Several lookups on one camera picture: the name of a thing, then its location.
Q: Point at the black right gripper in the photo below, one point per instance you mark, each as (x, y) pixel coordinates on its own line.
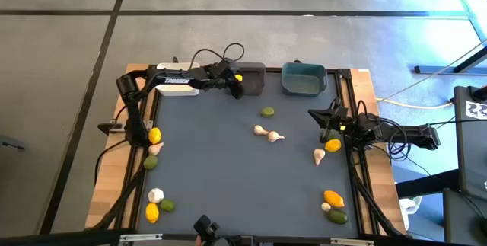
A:
(340, 122)

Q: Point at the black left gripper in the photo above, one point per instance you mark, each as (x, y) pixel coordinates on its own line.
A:
(220, 82)

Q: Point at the yellow lemon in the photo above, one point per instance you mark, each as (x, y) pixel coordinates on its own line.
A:
(152, 212)
(238, 78)
(154, 135)

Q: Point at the pinkish garlic bulb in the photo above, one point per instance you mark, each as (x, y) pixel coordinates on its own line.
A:
(319, 155)
(274, 136)
(156, 148)
(260, 130)

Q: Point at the green lime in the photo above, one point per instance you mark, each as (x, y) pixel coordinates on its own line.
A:
(267, 112)

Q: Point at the small white garlic bulb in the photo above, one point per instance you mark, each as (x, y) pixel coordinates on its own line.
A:
(325, 206)

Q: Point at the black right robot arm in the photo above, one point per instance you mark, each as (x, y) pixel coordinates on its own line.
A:
(403, 131)

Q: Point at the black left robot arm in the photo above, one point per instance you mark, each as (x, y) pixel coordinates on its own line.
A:
(177, 81)

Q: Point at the grey plastic basket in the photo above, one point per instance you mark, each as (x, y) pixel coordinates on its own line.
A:
(255, 82)

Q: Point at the teal plastic basket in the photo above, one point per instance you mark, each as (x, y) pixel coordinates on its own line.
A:
(304, 82)

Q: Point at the white plastic basket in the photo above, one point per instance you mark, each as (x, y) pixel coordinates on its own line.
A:
(179, 91)

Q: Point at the large orange-yellow lemon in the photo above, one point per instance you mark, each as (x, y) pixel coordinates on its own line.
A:
(334, 199)

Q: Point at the white crumpled object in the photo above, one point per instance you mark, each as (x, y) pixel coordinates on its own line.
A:
(409, 206)

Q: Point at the black handheld device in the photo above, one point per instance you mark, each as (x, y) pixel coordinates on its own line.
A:
(205, 226)

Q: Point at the dark grey case, marker label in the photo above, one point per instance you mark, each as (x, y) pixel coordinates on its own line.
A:
(472, 154)

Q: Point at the black stand foot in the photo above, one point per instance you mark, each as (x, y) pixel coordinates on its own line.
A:
(472, 60)

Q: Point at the person's hand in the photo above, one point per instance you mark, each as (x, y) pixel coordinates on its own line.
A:
(198, 241)

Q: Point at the dark grey equipment case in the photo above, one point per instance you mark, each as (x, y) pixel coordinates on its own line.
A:
(464, 219)

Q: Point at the grey flat object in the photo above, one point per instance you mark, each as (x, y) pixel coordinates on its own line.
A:
(9, 142)

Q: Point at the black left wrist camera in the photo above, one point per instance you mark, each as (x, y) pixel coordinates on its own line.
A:
(224, 68)

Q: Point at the black metal table frame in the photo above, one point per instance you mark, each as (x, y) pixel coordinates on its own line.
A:
(273, 69)

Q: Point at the silver metal bracket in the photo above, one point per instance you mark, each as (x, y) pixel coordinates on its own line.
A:
(352, 241)
(141, 237)

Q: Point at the black clamp bracket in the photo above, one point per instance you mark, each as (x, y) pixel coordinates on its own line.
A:
(108, 127)

